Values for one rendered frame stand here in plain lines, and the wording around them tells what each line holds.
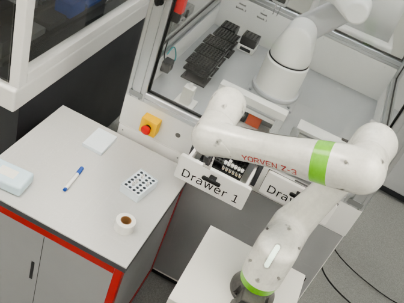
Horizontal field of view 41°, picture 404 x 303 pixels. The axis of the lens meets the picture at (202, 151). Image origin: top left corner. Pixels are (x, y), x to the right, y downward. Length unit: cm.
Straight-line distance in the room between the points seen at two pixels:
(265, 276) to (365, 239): 198
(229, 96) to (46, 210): 75
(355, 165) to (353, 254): 208
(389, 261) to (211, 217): 151
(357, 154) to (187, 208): 114
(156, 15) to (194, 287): 94
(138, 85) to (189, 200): 55
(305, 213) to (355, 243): 183
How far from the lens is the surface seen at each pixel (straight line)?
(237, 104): 158
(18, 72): 212
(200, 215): 236
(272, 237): 162
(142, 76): 211
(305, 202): 168
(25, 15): 199
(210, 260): 182
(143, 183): 205
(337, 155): 139
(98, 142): 218
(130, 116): 223
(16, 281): 223
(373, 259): 349
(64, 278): 205
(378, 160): 140
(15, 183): 193
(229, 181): 198
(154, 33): 201
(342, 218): 217
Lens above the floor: 219
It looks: 38 degrees down
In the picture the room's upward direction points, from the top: 22 degrees clockwise
